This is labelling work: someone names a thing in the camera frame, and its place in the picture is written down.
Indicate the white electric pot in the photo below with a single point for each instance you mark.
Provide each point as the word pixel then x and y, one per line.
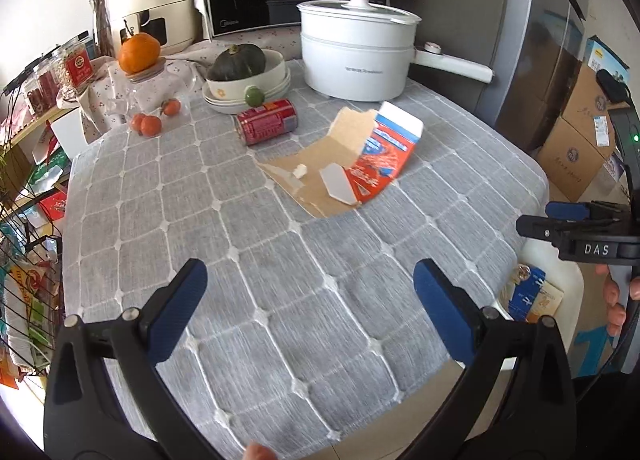
pixel 355 55

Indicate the large orange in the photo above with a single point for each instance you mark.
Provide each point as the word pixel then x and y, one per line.
pixel 139 54

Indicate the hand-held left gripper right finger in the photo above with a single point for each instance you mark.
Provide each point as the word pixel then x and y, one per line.
pixel 445 310

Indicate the red blue carton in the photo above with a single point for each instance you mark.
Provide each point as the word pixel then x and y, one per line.
pixel 380 155

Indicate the stack of white bowls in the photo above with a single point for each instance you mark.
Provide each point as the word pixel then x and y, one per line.
pixel 270 82

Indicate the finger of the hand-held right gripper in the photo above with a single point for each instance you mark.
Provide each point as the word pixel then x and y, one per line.
pixel 565 211
pixel 540 229

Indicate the white trash bin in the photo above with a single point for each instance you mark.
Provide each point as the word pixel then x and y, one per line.
pixel 565 265

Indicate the small red tomatoes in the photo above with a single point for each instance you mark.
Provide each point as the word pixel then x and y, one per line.
pixel 151 126

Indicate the glass jar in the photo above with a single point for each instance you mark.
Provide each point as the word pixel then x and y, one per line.
pixel 150 95

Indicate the glass vase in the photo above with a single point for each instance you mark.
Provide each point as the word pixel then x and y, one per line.
pixel 105 30

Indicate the grey refrigerator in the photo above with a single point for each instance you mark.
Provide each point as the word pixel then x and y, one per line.
pixel 530 40

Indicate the grey checked tablecloth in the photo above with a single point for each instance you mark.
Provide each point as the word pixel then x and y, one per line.
pixel 250 260

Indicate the person's right hand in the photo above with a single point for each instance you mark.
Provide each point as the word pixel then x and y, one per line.
pixel 615 305

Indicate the seed jar with red label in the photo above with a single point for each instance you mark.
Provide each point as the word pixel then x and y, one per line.
pixel 75 67

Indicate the red drink can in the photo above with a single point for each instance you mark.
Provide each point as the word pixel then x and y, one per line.
pixel 267 122

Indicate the blue white box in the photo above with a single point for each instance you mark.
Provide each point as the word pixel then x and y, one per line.
pixel 605 55

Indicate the person's left hand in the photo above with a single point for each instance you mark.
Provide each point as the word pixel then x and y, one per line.
pixel 257 452

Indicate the jar of red dried fruit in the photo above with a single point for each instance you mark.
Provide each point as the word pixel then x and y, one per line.
pixel 42 87

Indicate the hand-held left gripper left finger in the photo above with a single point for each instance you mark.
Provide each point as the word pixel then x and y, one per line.
pixel 175 310

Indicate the dark green squash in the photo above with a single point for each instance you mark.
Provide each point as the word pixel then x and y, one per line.
pixel 235 62

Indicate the small tangerine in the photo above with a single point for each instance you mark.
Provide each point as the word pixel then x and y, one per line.
pixel 137 122
pixel 171 107

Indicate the beige paper packet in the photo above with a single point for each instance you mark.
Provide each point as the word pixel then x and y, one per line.
pixel 550 299

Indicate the small white scrap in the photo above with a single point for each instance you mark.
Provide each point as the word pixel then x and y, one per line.
pixel 300 171

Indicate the green lime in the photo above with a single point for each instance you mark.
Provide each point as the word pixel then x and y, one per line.
pixel 253 96

